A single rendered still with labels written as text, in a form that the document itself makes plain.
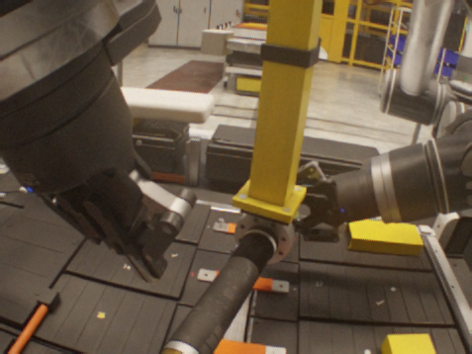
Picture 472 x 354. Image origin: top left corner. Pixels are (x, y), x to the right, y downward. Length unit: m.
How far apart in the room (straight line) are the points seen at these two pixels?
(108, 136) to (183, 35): 9.44
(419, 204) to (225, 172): 0.49
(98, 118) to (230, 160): 0.67
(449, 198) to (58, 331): 0.56
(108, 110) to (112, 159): 0.02
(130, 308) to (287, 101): 0.37
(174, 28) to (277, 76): 9.27
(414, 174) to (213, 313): 0.30
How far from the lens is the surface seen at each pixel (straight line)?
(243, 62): 5.13
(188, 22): 9.55
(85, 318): 0.56
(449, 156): 0.49
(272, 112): 0.42
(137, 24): 0.20
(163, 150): 0.85
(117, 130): 0.18
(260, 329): 0.55
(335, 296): 0.61
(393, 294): 0.66
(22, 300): 0.60
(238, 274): 0.43
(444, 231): 1.01
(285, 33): 0.40
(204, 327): 0.37
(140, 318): 0.54
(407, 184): 0.48
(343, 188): 0.51
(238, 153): 0.81
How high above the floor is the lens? 1.43
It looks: 28 degrees down
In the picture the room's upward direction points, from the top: 6 degrees clockwise
